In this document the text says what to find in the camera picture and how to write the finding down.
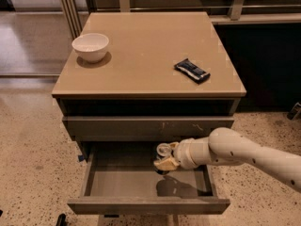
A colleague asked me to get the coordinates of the dark blue snack bar wrapper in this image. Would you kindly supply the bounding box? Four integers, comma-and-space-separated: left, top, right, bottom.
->
174, 58, 211, 84

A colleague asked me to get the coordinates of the tan drawer cabinet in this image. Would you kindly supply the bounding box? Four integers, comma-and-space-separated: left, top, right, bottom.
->
51, 11, 247, 226

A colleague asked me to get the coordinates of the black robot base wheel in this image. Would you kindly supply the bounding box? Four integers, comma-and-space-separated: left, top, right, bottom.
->
287, 102, 301, 120

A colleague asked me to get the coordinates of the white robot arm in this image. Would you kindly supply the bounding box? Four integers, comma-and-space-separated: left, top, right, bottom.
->
153, 127, 301, 192

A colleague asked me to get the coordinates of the blue pepsi can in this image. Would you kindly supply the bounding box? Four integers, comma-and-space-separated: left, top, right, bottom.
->
156, 143, 172, 175

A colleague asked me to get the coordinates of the open grey middle drawer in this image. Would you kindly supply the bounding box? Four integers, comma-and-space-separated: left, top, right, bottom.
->
68, 147, 230, 215

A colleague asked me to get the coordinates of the white ceramic bowl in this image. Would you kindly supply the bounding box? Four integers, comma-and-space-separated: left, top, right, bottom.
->
71, 33, 109, 63

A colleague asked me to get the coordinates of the closed grey top drawer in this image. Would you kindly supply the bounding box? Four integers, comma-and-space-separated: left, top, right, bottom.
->
63, 116, 234, 141

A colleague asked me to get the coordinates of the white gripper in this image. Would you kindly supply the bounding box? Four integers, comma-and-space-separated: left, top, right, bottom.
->
153, 137, 211, 171

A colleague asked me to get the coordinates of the black object bottom left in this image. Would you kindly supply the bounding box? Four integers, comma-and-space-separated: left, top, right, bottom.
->
55, 214, 67, 226

